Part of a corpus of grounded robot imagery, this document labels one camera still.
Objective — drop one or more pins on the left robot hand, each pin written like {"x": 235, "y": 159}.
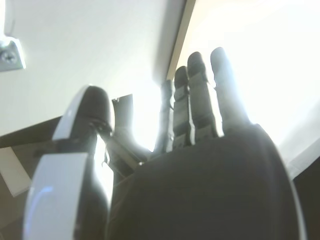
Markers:
{"x": 200, "y": 187}

